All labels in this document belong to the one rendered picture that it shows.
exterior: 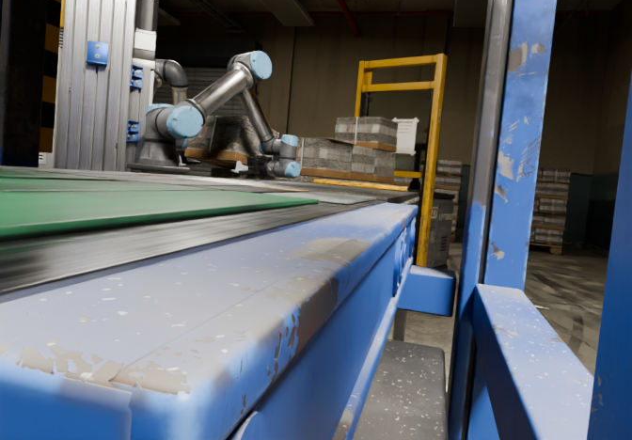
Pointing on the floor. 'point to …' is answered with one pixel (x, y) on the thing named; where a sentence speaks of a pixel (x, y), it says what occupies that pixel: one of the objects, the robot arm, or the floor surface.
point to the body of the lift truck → (438, 229)
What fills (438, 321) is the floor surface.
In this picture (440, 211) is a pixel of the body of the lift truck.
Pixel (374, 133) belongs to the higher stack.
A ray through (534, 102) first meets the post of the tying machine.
